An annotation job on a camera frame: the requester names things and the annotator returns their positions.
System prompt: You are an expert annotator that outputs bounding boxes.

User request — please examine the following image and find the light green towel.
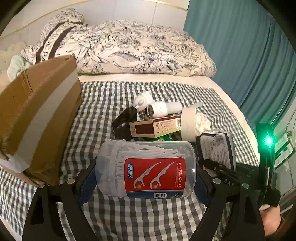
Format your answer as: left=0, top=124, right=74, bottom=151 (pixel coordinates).
left=7, top=55, right=31, bottom=82

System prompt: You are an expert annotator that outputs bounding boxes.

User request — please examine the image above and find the brown medicine box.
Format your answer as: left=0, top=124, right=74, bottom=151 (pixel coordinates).
left=129, top=115, right=181, bottom=138

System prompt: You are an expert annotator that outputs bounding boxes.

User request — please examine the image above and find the checkered gingham bed cloth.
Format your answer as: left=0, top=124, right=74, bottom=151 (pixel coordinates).
left=1, top=81, right=259, bottom=240

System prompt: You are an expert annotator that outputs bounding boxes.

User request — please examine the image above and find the white tape roll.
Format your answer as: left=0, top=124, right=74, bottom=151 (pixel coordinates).
left=181, top=106, right=196, bottom=143

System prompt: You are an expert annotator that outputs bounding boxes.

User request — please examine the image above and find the silver foil pouch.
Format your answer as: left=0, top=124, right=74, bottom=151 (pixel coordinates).
left=196, top=129, right=236, bottom=170

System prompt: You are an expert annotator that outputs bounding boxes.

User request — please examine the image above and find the teal curtain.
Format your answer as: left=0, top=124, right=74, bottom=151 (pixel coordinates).
left=184, top=1, right=295, bottom=126

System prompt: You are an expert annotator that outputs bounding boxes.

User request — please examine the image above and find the brown cardboard box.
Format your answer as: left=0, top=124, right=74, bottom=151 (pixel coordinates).
left=1, top=55, right=81, bottom=186

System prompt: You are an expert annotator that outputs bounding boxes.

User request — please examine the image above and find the black strap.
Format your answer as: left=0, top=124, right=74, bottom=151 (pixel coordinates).
left=112, top=106, right=138, bottom=141

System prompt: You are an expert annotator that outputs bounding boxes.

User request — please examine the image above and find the white lint remover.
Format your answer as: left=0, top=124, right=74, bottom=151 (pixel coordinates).
left=147, top=101, right=183, bottom=118

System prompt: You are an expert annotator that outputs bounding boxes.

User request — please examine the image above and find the clear floss pick jar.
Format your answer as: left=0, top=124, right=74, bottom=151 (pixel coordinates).
left=95, top=140, right=197, bottom=199

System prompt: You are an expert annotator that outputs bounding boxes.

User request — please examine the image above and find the crumpled white tissue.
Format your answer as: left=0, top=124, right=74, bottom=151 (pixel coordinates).
left=195, top=112, right=211, bottom=136

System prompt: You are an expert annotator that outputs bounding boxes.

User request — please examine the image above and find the right hand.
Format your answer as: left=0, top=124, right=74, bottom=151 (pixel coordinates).
left=259, top=205, right=281, bottom=237

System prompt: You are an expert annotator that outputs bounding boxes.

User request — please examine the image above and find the white plush toy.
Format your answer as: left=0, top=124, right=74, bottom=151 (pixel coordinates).
left=132, top=91, right=154, bottom=112

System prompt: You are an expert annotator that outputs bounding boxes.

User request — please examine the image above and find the floral patterned duvet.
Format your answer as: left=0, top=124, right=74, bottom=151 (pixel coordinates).
left=21, top=9, right=216, bottom=77

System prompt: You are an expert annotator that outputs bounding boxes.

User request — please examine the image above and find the white plastic tube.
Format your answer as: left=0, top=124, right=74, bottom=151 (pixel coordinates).
left=190, top=102, right=203, bottom=108

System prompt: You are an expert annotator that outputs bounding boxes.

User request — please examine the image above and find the green packet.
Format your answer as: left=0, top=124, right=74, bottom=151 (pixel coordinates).
left=159, top=133, right=182, bottom=142

